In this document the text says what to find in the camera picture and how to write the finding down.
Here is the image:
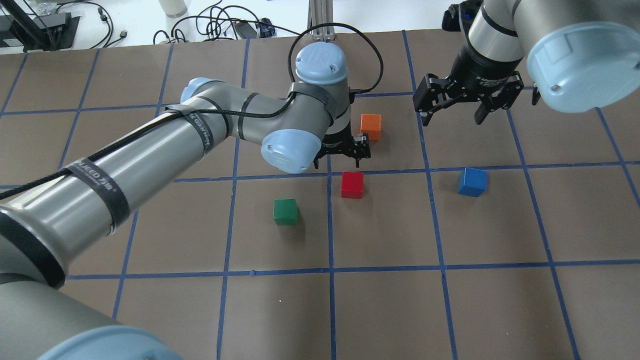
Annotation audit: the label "green block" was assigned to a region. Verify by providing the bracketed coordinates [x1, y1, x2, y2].
[272, 198, 298, 226]

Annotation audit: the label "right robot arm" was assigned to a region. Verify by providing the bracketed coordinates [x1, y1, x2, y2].
[413, 0, 640, 126]

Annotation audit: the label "orange block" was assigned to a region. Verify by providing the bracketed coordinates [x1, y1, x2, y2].
[359, 113, 382, 141]

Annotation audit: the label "red block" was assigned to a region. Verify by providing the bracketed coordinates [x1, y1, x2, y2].
[340, 171, 365, 199]

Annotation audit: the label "black monitor stand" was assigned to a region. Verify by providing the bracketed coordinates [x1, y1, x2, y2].
[0, 0, 80, 53]

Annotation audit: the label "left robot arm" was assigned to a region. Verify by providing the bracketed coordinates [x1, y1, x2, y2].
[0, 41, 370, 360]

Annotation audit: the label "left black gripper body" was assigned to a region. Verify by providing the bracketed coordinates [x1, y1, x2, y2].
[315, 120, 358, 161]

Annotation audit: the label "blue block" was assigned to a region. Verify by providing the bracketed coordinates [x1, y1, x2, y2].
[457, 167, 489, 198]

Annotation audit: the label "aluminium frame post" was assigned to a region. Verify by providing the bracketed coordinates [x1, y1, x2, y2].
[307, 0, 336, 43]

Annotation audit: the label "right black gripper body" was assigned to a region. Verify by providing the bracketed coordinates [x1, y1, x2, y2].
[450, 42, 524, 98]

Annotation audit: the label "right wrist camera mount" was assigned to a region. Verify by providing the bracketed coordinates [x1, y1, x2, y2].
[441, 0, 483, 33]

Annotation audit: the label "black cables on table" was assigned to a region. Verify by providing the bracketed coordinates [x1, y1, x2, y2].
[80, 1, 303, 46]

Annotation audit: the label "black power adapter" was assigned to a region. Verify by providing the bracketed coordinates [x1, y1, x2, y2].
[233, 21, 258, 39]

